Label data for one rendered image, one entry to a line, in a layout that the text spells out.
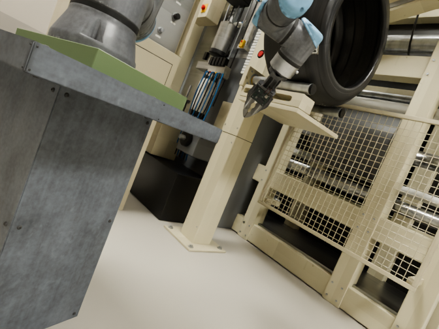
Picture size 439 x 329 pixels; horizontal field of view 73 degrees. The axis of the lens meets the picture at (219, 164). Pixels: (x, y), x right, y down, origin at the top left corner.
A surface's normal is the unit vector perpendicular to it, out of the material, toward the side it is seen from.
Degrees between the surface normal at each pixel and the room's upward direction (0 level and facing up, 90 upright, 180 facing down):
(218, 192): 90
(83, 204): 90
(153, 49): 90
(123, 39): 68
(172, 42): 90
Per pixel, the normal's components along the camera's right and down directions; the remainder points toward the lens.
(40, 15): 0.81, 0.37
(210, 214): 0.61, 0.31
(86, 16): 0.11, -0.25
